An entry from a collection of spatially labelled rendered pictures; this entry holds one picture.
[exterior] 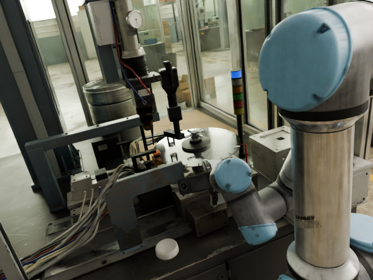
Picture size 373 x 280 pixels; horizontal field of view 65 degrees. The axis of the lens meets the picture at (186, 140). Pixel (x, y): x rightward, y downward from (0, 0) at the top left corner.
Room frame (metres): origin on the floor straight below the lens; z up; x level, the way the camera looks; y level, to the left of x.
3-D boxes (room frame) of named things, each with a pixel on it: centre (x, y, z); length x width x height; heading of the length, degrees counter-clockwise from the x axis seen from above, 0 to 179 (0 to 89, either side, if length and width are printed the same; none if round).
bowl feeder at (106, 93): (1.68, 0.38, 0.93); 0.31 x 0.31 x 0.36
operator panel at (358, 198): (0.79, -0.42, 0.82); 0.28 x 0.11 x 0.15; 108
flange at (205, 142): (1.00, -0.03, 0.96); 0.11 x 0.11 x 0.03
